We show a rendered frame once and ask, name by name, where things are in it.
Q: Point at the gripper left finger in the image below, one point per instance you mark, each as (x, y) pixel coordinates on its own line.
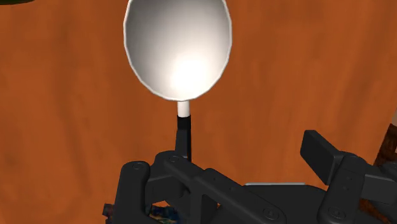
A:
(198, 183)

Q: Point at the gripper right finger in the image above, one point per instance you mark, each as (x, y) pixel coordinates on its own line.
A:
(347, 176)

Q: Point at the dark brown wooden post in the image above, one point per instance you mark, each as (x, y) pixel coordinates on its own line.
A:
(386, 149)

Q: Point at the blue patterned object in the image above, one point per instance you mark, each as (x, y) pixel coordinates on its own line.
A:
(162, 214)

